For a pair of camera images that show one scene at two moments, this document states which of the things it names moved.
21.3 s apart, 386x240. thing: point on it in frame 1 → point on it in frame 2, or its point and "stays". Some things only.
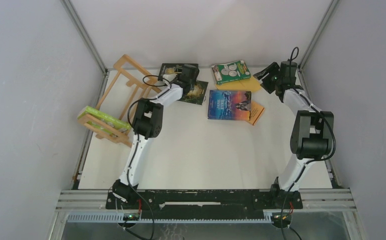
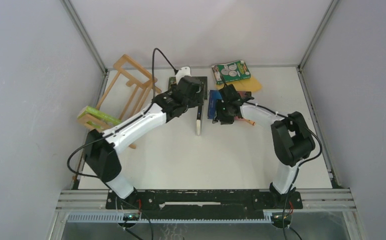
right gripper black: [273, 68] → [218, 115]
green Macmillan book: [230, 71] stays
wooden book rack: [112, 119] stays
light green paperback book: [105, 117] stays
